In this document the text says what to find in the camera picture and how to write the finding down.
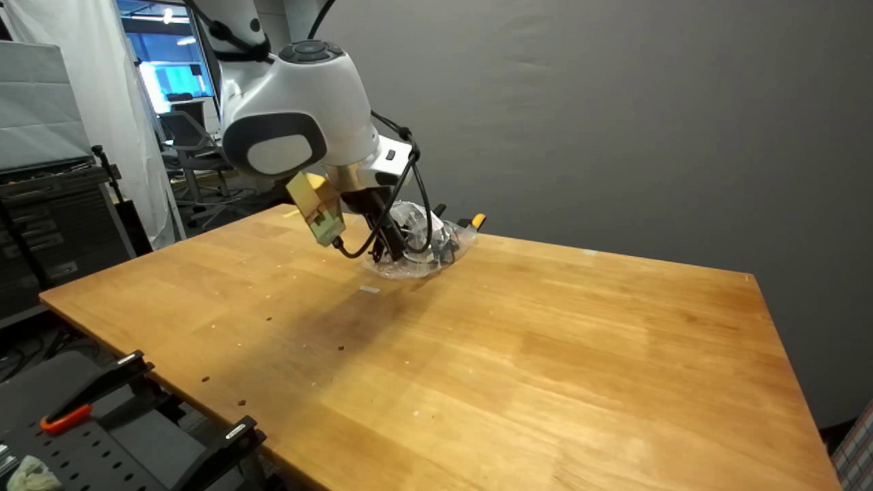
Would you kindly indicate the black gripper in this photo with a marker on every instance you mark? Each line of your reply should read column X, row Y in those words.
column 366, row 208

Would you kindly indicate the white curtain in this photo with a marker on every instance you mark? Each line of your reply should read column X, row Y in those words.
column 110, row 83

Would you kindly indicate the black equipment case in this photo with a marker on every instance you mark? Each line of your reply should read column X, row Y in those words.
column 54, row 235

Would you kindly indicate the monitor with blue screen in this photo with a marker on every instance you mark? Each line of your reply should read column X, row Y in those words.
column 178, row 83

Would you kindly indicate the grey fabric backdrop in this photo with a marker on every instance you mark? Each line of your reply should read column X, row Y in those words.
column 589, row 119

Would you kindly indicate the clear plastic bag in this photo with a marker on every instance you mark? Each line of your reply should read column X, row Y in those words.
column 437, row 254

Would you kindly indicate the black office chair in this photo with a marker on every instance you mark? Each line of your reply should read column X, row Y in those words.
column 192, row 160

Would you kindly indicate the black stand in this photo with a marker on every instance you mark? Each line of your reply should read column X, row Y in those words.
column 125, row 213

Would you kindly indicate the white crumpled item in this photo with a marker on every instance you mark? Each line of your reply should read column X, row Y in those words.
column 28, row 475

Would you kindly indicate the light grey box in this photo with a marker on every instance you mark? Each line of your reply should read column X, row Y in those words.
column 36, row 105

